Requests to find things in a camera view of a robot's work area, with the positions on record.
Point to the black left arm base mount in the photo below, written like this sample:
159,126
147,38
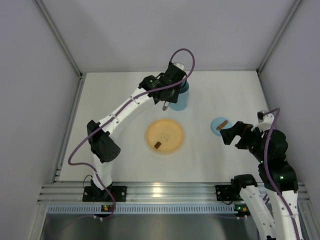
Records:
94,194

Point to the aluminium front rail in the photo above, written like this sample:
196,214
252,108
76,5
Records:
137,192

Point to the aluminium frame post right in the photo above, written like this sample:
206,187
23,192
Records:
288,18

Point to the aluminium frame post left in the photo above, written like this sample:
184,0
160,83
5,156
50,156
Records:
57,35

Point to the light blue lid with strap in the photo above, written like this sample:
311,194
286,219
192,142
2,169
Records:
219,124

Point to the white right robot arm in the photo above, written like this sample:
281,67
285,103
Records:
276,217

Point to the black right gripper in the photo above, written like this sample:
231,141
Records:
240,136

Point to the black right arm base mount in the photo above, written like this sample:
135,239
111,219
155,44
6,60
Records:
225,193

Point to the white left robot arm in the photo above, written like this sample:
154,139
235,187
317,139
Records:
103,143

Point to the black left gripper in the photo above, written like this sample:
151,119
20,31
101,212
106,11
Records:
173,93

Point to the beige round plate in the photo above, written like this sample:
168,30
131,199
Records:
167,131

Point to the aluminium frame post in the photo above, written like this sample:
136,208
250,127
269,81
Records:
288,18
57,35

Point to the perforated cable duct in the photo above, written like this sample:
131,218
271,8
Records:
86,209

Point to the light blue cylindrical container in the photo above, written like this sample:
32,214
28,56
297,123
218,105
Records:
182,100

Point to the brown square chocolate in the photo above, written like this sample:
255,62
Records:
157,145

